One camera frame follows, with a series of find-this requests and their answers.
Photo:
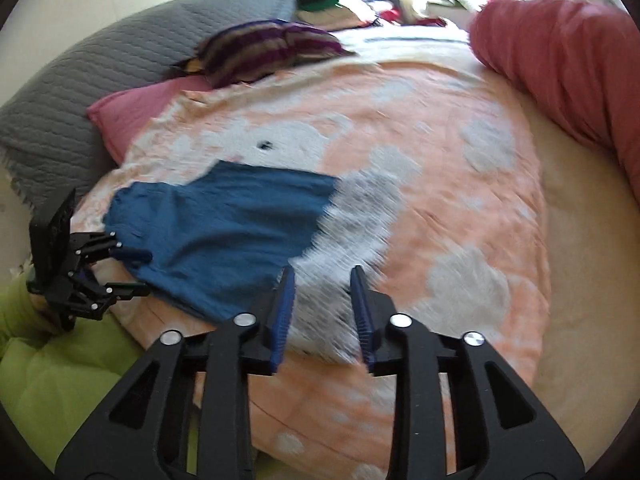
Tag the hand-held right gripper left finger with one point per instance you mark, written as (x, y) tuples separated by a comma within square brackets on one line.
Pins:
[(282, 310)]

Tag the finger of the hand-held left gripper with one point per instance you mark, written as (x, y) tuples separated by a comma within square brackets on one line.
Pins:
[(134, 255), (127, 291)]

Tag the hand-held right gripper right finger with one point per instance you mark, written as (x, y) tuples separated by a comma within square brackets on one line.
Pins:
[(361, 310)]

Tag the blue denim pants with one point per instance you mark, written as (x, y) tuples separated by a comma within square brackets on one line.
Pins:
[(225, 230)]

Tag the green blanket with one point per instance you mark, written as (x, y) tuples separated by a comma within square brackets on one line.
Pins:
[(50, 375)]

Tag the pink quilt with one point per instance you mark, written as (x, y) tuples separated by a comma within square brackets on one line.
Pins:
[(130, 110)]

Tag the orange and white printed blanket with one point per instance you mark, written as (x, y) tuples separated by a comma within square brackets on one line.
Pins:
[(425, 125)]

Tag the cream bedsheet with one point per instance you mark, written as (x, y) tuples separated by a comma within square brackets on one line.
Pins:
[(590, 260)]

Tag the purple and brown striped pillow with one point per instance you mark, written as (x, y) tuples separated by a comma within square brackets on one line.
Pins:
[(260, 50)]

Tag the pile of colourful clothes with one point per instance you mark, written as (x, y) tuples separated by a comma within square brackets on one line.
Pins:
[(350, 5)]

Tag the red rolled duvet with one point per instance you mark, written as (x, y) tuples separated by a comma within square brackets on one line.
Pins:
[(560, 60)]

